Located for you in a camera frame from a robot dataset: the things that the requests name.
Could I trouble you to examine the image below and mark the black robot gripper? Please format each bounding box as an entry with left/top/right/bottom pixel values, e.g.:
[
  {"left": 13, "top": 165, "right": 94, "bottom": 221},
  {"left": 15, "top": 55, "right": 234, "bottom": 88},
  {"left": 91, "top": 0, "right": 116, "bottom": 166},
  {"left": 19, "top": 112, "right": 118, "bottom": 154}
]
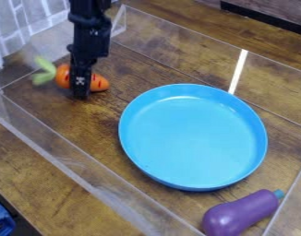
[{"left": 67, "top": 13, "right": 112, "bottom": 100}]

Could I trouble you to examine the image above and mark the orange toy carrot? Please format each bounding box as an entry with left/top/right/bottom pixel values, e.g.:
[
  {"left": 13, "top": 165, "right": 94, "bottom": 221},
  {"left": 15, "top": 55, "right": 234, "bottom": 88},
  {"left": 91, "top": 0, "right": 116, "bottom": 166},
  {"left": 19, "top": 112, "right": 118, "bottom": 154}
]
[{"left": 32, "top": 56, "right": 110, "bottom": 92}]

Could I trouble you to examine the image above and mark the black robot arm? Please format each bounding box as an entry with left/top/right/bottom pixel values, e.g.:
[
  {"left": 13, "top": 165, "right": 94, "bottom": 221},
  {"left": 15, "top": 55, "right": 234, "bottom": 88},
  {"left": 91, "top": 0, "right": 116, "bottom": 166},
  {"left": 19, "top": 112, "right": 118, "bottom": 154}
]
[{"left": 67, "top": 0, "right": 112, "bottom": 99}]

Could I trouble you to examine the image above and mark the white grid curtain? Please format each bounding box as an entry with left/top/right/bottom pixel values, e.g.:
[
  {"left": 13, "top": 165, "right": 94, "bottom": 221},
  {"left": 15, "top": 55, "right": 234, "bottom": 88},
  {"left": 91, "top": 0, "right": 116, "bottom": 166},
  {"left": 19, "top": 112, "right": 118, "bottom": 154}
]
[{"left": 0, "top": 0, "right": 72, "bottom": 69}]

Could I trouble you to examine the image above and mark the blue plastic plate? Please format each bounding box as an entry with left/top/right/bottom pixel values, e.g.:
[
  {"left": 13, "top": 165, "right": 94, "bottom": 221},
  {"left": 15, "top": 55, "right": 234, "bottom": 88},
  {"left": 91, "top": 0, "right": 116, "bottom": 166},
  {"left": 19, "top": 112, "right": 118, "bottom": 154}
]
[{"left": 119, "top": 84, "right": 268, "bottom": 192}]

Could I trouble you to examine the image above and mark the blue object at corner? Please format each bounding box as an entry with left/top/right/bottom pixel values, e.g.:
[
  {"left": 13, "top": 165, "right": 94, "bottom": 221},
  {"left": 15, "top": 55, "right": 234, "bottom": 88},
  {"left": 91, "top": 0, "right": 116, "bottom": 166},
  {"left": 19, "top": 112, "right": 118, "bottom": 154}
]
[{"left": 0, "top": 204, "right": 16, "bottom": 236}]

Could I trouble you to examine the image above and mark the purple toy eggplant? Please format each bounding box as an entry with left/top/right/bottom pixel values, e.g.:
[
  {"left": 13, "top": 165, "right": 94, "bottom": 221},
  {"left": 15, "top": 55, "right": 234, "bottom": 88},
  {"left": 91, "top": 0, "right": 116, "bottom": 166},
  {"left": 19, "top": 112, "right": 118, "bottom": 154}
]
[{"left": 202, "top": 189, "right": 284, "bottom": 236}]

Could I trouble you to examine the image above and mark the clear acrylic enclosure wall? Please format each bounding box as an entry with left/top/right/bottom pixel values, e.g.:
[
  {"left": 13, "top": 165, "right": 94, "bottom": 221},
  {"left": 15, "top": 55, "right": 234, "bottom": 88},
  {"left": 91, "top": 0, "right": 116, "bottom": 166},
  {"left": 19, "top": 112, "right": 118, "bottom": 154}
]
[{"left": 0, "top": 0, "right": 301, "bottom": 236}]

